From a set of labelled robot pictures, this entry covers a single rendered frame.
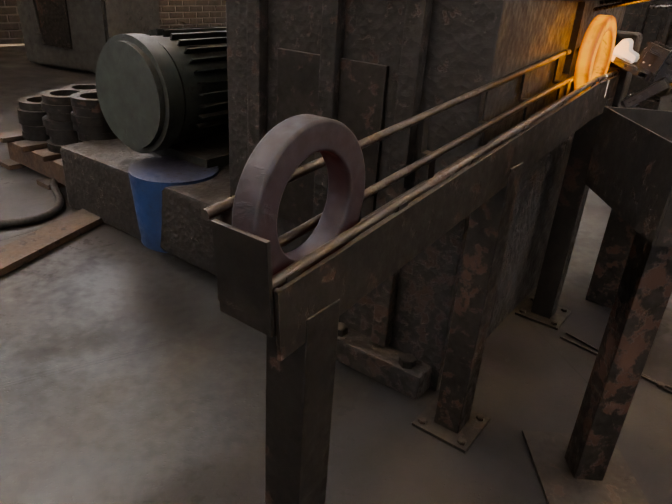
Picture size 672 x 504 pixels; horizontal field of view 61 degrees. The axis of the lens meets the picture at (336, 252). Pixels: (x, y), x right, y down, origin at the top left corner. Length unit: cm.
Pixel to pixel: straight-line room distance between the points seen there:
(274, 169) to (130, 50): 149
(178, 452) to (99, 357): 40
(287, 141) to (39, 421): 101
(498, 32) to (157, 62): 113
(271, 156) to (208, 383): 96
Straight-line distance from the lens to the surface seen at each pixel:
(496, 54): 115
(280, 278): 56
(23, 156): 297
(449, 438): 133
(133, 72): 200
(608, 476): 137
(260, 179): 54
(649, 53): 165
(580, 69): 150
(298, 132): 56
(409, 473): 125
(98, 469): 128
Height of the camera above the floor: 90
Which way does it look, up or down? 26 degrees down
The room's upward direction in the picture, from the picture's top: 4 degrees clockwise
